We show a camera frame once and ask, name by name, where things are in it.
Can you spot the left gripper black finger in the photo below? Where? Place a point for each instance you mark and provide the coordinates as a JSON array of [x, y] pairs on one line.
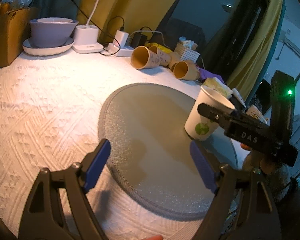
[[215, 113]]

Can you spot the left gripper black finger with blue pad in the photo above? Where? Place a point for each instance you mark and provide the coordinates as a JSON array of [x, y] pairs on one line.
[[256, 215], [57, 206]]

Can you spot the white paper cup green logo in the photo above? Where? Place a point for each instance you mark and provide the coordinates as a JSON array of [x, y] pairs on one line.
[[200, 125]]

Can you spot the brown paper cup front right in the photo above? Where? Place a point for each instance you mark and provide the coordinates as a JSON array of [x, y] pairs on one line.
[[186, 70]]

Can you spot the brown paper cup patterned rear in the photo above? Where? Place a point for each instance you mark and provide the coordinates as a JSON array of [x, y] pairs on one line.
[[163, 56]]

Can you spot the brown paper cup front left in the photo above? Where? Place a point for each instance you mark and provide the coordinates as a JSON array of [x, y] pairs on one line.
[[143, 58]]

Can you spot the person's fingertip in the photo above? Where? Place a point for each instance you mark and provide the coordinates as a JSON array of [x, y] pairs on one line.
[[157, 237]]

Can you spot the white cartoon mug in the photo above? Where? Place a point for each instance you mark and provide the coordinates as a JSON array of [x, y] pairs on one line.
[[255, 113]]

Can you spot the yellow tissue pack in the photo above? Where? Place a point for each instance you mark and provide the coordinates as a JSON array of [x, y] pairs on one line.
[[215, 84]]

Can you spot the yellow curtain right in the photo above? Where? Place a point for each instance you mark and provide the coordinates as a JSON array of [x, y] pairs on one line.
[[249, 68]]

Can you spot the yellow curtain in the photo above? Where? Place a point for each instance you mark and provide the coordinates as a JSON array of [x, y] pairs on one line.
[[249, 68], [110, 15]]

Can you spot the purple cloth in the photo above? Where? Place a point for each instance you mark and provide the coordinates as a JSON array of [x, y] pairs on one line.
[[204, 74]]

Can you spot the white woven basket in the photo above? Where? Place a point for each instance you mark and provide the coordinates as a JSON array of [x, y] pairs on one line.
[[186, 53]]

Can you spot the round grey placemat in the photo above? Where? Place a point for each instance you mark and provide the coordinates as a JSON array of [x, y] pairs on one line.
[[150, 150]]

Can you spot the white air conditioner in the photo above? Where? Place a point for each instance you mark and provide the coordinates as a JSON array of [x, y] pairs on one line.
[[295, 45]]

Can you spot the white textured tablecloth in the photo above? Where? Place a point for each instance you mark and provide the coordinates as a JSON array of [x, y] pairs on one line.
[[49, 113]]

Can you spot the black charger adapter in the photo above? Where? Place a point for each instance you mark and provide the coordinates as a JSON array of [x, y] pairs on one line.
[[137, 40]]

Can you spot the white charger adapter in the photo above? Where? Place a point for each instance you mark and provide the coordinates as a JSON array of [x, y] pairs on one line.
[[120, 38]]

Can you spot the white power strip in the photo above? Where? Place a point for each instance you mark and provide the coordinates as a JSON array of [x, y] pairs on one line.
[[113, 50]]

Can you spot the yellow curtain left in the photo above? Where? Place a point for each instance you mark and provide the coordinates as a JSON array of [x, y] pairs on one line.
[[110, 15]]

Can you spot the white desk lamp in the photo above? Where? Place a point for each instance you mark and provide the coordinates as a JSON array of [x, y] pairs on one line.
[[85, 36]]

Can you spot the white plate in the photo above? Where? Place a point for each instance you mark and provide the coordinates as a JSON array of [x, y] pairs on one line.
[[31, 49]]

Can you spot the purple bowl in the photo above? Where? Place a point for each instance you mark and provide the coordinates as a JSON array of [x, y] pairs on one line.
[[47, 35]]

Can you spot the cardboard box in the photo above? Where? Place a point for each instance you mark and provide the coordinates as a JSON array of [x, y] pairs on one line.
[[14, 30]]

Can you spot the small pink bowl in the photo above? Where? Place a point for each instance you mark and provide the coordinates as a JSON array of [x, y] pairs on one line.
[[54, 20]]

